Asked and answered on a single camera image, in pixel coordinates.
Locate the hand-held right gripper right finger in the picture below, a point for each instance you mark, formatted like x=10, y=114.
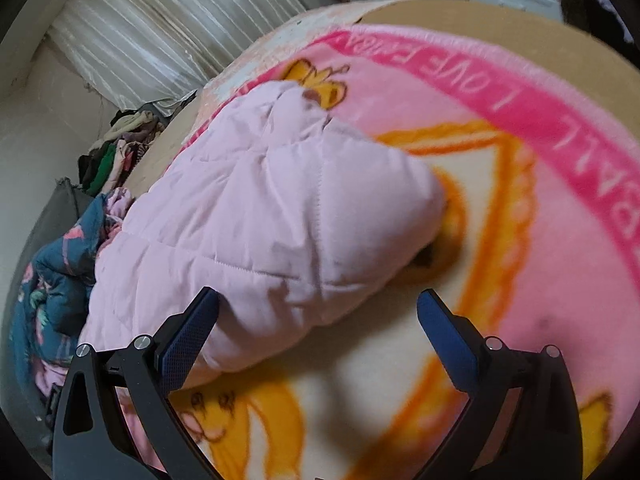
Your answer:
x=447, y=337

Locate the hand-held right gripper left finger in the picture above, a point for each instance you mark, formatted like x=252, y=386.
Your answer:
x=192, y=332

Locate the light pink quilted jacket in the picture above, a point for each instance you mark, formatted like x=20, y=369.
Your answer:
x=260, y=220

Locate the pile of mixed clothes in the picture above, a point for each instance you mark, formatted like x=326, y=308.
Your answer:
x=120, y=150

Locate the teal and pink printed quilt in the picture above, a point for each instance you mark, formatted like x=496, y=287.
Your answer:
x=55, y=270

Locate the pink printed blanket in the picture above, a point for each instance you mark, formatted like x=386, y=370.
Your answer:
x=500, y=185

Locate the grey cloth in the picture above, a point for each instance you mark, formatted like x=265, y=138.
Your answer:
x=60, y=205

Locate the white pleated curtain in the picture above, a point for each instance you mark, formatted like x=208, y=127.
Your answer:
x=150, y=25

